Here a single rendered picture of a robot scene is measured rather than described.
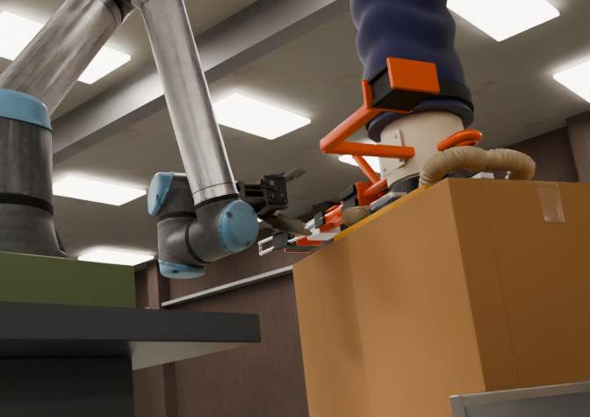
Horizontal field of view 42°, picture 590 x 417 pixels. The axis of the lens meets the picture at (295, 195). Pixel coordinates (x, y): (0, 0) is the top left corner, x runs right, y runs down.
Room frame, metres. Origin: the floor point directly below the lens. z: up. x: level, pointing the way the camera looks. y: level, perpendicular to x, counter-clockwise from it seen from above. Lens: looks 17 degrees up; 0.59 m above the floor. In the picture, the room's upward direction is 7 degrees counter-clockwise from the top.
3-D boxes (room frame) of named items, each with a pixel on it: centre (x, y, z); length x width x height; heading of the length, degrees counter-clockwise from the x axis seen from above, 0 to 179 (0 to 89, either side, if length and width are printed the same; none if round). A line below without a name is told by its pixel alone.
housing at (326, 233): (1.90, -0.06, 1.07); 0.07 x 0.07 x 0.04; 27
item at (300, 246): (2.02, 0.00, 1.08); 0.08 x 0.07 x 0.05; 27
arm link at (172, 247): (1.49, 0.23, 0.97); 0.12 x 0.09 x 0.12; 49
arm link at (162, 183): (1.51, 0.24, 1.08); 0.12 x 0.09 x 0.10; 118
